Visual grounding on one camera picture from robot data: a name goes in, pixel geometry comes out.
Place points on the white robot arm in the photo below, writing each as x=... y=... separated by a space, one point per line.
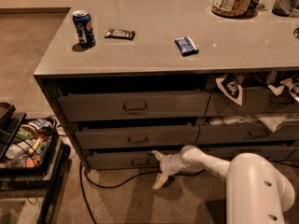
x=256 y=191

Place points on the large jar of nuts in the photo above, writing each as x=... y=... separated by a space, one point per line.
x=230 y=8

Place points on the dark wire object on counter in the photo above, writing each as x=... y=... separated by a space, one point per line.
x=296 y=32

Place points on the grey drawer cabinet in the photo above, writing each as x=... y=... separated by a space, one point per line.
x=249 y=47

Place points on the grey drawer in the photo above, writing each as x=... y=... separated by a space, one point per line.
x=121 y=160
x=134 y=105
x=248 y=132
x=271 y=153
x=255 y=100
x=137 y=136

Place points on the dark metallic kettle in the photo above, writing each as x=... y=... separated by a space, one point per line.
x=283 y=8

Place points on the dark striped snack bar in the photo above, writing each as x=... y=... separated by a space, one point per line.
x=120 y=34

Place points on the white blue packet in tray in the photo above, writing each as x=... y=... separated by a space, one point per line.
x=36 y=126

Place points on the black cart with trays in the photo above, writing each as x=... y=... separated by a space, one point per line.
x=18 y=181

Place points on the orange snack in tray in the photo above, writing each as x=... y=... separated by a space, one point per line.
x=32 y=162

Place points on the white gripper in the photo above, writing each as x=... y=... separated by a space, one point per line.
x=167 y=165

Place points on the blue snack packet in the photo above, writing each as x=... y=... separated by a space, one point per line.
x=186 y=46

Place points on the black white chip bag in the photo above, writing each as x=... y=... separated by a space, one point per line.
x=292 y=84
x=231 y=88

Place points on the white plastic bag in drawer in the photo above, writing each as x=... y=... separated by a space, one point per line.
x=271 y=121

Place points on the blue Pepsi soda can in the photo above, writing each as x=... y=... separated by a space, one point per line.
x=83 y=24

